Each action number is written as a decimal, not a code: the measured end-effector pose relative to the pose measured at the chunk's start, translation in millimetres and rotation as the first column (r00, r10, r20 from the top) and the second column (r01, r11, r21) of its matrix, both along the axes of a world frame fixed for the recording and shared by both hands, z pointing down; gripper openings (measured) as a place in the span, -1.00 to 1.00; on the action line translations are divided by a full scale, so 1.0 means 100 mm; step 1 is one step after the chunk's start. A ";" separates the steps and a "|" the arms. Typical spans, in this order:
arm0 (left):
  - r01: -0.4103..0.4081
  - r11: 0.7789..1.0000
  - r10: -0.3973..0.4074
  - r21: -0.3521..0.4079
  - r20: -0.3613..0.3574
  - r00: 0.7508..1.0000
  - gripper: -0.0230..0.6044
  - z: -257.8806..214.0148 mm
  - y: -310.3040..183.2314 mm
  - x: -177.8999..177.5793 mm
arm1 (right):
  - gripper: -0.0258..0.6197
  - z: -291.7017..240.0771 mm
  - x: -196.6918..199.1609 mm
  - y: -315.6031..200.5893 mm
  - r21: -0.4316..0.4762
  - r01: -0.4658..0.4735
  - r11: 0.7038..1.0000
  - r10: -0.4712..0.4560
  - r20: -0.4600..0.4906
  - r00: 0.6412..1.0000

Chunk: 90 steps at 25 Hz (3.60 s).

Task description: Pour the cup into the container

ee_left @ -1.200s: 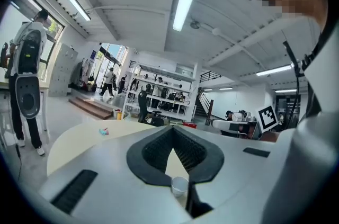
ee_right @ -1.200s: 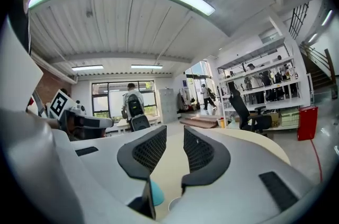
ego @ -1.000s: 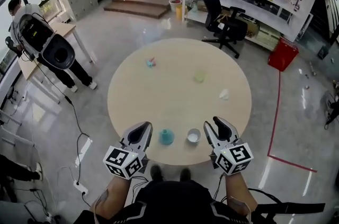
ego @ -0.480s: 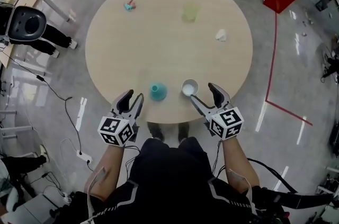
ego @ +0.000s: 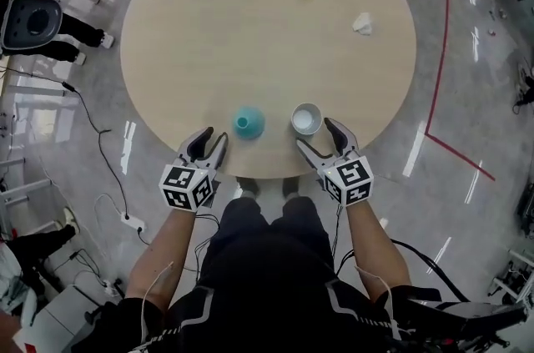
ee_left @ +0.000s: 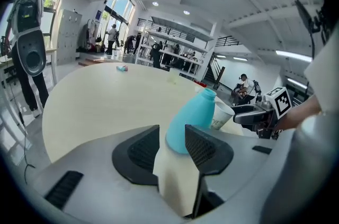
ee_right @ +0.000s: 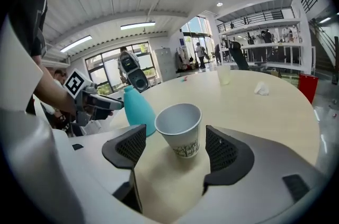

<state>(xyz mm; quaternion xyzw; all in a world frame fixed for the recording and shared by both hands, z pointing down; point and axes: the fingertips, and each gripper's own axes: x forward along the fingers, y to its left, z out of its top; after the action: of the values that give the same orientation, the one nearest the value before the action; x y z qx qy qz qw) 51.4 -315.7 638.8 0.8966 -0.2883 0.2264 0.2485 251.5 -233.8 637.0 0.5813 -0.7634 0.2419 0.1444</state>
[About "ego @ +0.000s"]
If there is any person's left shoe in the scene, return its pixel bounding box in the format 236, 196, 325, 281
237, 175, 260, 200

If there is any white forearm sensor cable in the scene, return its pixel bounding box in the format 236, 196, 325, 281
354, 265, 395, 328
140, 261, 174, 344

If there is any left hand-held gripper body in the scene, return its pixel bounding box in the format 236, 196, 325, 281
158, 158, 222, 214

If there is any person's shoe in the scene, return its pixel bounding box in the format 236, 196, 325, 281
282, 177, 301, 200
237, 175, 260, 200

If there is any teal flask bottle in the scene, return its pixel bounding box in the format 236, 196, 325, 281
232, 105, 267, 142

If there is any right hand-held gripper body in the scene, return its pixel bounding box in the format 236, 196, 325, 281
319, 150, 375, 209

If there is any crumpled white tissue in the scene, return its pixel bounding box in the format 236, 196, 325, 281
351, 12, 375, 36

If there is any person's right shoe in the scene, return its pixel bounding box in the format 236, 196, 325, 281
282, 177, 301, 200

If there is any person's black clothing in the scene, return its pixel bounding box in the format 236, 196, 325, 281
83, 195, 443, 353

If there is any white power strip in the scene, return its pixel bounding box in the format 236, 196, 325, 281
120, 211, 148, 234

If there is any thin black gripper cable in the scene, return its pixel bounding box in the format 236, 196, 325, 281
194, 213, 222, 274
331, 203, 355, 274

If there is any white cup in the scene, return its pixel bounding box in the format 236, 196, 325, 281
290, 103, 324, 135

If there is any black floor cable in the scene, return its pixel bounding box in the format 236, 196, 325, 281
62, 79, 129, 219

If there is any white and black backpack rig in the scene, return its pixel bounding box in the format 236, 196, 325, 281
0, 0, 63, 52

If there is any black body-worn rig bar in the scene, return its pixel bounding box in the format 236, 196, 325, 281
400, 299, 527, 349

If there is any red floor tape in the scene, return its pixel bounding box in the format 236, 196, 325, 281
424, 0, 496, 182

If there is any thick black cable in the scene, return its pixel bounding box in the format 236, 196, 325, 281
390, 238, 469, 303

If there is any person's right forearm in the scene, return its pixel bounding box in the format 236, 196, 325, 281
344, 199, 413, 302

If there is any person's left forearm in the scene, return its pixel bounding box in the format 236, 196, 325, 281
124, 207, 197, 313

